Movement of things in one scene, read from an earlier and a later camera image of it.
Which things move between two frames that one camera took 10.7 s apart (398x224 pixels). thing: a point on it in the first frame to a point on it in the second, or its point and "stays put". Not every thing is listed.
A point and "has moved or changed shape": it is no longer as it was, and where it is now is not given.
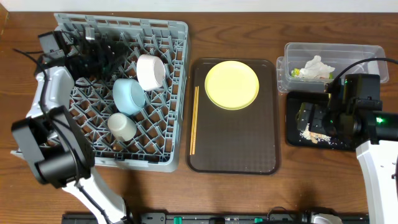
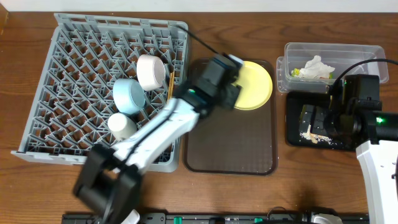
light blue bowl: [129, 96] stays put
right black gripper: [318, 111] stays put
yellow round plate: [231, 85] has moved or changed shape
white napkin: [315, 68] stays put
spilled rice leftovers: [314, 137] stays put
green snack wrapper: [296, 71] stays put
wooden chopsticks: [193, 121] has moved or changed shape
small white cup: [122, 127] stays put
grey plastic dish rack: [161, 128] stays put
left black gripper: [101, 55] to [230, 96]
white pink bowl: [151, 71] stays put
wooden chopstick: [196, 106] to [170, 93]
